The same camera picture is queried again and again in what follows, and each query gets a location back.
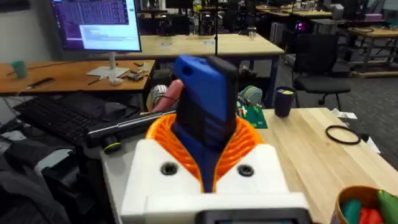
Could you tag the black keyboard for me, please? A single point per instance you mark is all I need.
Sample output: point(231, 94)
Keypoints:
point(56, 116)

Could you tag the pink cylinder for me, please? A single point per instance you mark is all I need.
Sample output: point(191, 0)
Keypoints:
point(168, 98)

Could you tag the blue electric screwdriver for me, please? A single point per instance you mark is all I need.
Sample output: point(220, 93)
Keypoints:
point(203, 93)

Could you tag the dark cup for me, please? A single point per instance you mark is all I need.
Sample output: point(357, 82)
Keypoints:
point(283, 104)

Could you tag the brown wooden desk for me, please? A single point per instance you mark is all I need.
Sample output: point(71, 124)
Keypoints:
point(68, 77)

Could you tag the tub with toys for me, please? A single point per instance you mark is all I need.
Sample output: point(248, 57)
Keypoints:
point(367, 208)

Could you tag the green board with blocks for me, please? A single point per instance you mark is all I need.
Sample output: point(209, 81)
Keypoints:
point(256, 118)

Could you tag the black pen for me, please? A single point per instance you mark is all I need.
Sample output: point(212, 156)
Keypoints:
point(41, 82)

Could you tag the clear glass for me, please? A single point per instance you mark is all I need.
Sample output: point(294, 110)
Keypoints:
point(252, 33)

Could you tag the pale green roll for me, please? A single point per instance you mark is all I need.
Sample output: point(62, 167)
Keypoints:
point(253, 95)

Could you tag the black upright pole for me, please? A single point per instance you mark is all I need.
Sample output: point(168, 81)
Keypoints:
point(215, 28)

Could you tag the computer monitor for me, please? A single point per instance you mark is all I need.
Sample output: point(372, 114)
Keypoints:
point(99, 25)

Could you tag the green cup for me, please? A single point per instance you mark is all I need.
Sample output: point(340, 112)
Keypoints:
point(19, 69)

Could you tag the silver tape roll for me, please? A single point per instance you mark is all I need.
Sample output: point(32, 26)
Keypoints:
point(156, 93)

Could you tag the white orange right gripper right finger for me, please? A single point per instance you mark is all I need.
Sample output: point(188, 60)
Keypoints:
point(258, 174)

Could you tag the wooden table with black frame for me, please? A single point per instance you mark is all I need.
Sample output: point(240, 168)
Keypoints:
point(373, 32)

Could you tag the white orange right gripper left finger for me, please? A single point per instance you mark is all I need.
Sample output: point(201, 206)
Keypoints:
point(155, 174)

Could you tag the black office chair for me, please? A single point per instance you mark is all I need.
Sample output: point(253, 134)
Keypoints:
point(317, 59)

